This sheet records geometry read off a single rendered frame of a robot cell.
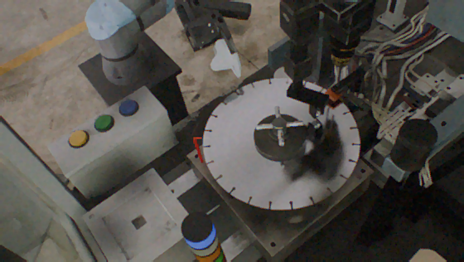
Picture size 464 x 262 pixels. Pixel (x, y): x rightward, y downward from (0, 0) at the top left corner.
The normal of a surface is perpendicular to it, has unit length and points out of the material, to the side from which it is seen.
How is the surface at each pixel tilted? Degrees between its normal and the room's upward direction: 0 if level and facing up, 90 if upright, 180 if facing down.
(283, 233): 0
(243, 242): 0
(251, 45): 0
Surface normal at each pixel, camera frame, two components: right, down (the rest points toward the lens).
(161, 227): -0.11, -0.56
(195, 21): 0.17, -0.07
